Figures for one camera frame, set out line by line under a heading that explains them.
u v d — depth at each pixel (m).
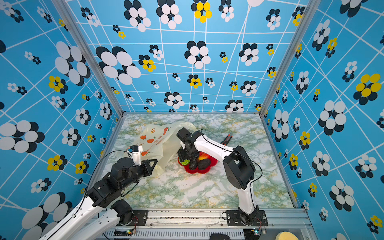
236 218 0.67
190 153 0.75
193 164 0.87
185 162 0.86
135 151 0.63
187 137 0.69
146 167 0.62
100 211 0.49
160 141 0.87
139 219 0.73
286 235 0.67
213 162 0.88
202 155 0.88
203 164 0.87
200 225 0.72
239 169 0.49
